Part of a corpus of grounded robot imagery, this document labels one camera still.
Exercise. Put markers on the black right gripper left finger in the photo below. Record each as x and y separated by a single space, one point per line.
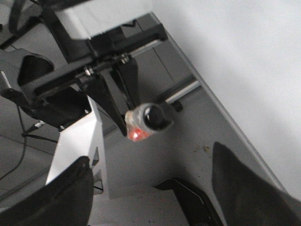
65 201

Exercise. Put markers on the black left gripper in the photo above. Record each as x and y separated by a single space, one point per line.
28 77

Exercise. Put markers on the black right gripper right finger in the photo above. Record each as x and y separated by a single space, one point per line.
245 198

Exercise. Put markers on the black whiteboard marker with magnet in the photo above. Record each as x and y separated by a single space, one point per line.
146 120

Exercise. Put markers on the white whiteboard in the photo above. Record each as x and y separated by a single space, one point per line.
248 54

